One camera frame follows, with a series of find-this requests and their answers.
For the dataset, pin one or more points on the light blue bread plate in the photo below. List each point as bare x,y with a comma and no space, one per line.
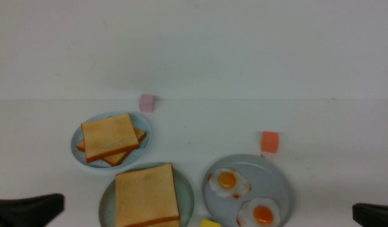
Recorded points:
99,165

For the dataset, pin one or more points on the grey egg plate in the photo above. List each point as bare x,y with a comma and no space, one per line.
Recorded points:
266,180

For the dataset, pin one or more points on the pink foam cube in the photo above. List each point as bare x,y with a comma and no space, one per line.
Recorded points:
147,103

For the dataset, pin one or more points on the orange foam cube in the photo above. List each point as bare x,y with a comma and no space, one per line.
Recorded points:
270,142

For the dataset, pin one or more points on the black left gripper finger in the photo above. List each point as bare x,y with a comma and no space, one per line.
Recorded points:
32,211

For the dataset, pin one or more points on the yellow foam cube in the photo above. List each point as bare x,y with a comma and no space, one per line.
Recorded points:
209,223

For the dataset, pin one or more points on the fried egg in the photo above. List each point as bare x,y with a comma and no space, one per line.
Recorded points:
228,183
259,212

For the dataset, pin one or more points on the front fried egg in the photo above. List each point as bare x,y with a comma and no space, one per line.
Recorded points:
259,212

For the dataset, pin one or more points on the mint green plate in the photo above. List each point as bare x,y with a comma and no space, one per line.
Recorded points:
184,193

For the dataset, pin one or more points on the back fried egg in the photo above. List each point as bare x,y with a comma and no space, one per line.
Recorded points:
228,183

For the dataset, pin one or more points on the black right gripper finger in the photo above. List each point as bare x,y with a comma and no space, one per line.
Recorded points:
370,215

